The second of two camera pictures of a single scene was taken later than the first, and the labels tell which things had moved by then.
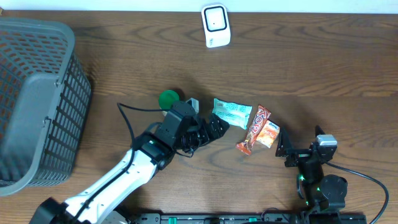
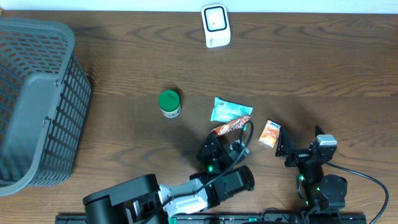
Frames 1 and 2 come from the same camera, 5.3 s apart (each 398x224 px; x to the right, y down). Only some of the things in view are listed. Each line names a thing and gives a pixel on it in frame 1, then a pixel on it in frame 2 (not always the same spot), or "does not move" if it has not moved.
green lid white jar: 167,99 does not move
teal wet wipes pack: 237,115 does not move
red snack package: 260,121 to 229,126
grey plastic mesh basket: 45,99 does not move
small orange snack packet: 269,134 does not move
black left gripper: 219,129 to 220,157
